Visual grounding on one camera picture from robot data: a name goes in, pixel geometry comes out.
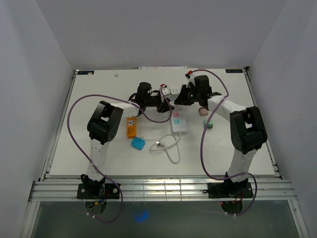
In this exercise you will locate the blue plug adapter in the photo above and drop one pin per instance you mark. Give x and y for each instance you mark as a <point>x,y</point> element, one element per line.
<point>138,143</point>

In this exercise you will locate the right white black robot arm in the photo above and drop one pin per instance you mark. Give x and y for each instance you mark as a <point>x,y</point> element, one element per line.
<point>247,130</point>

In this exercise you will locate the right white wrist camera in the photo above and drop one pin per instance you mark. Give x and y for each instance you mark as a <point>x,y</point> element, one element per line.
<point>191,79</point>

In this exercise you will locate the green plug adapter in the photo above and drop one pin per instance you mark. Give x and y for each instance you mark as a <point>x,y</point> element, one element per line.
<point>208,124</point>

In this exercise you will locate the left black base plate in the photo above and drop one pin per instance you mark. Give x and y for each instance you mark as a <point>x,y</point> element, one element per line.
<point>105,191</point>

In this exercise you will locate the right blue corner label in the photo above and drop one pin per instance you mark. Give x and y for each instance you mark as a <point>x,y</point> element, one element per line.
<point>234,71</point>

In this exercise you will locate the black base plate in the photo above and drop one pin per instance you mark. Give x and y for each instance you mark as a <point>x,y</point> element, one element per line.
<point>105,191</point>
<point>221,190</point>

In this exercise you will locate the aluminium front rail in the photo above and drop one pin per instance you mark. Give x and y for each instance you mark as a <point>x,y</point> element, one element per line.
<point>152,189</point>

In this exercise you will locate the white pastel power strip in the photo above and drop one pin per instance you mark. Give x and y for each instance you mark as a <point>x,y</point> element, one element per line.
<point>178,121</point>

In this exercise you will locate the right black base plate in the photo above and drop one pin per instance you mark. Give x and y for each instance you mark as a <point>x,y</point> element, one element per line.
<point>221,190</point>

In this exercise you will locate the blue corner label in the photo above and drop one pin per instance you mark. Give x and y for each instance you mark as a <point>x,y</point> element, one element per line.
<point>234,71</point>
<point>85,72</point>

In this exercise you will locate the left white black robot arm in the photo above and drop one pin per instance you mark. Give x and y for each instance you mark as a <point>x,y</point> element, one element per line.
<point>104,123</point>

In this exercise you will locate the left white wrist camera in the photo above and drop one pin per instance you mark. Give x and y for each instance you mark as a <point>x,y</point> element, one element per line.
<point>170,93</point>

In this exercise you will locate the pink plug adapter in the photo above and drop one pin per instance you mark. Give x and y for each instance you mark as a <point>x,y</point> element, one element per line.
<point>203,112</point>

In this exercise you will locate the orange power adapter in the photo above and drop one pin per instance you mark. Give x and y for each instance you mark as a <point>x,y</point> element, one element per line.
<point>131,127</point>

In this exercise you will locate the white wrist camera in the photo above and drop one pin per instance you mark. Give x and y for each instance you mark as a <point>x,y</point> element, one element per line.
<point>191,79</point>
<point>170,93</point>

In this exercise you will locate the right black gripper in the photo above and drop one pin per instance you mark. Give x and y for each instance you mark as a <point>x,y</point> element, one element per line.
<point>182,99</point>

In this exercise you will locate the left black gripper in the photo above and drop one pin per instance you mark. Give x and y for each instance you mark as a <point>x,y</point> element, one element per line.
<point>164,108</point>

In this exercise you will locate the left blue corner label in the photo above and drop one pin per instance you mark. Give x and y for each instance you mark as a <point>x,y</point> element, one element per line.
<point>85,72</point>

